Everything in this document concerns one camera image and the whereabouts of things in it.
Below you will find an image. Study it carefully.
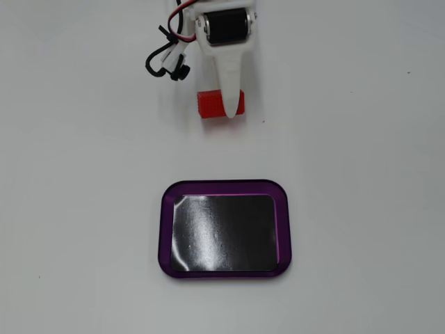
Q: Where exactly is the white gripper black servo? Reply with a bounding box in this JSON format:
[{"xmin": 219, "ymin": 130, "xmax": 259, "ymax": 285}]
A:
[{"xmin": 180, "ymin": 0, "xmax": 259, "ymax": 120}]

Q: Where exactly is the red studded cube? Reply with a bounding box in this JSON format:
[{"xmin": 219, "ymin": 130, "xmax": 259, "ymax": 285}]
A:
[{"xmin": 196, "ymin": 89, "xmax": 247, "ymax": 120}]

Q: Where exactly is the purple metal tray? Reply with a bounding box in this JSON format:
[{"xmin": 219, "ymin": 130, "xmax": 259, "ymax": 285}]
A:
[{"xmin": 157, "ymin": 179, "xmax": 293, "ymax": 280}]

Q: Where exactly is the black white cable connector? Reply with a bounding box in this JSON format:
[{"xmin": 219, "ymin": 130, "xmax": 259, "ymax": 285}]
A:
[{"xmin": 160, "ymin": 42, "xmax": 192, "ymax": 82}]

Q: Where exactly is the black cable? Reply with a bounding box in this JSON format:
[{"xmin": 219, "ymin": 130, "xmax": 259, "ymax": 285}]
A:
[{"xmin": 145, "ymin": 40, "xmax": 175, "ymax": 78}]

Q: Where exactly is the red white black servo wire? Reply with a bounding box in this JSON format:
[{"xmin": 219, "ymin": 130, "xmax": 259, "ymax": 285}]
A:
[{"xmin": 168, "ymin": 0, "xmax": 196, "ymax": 45}]

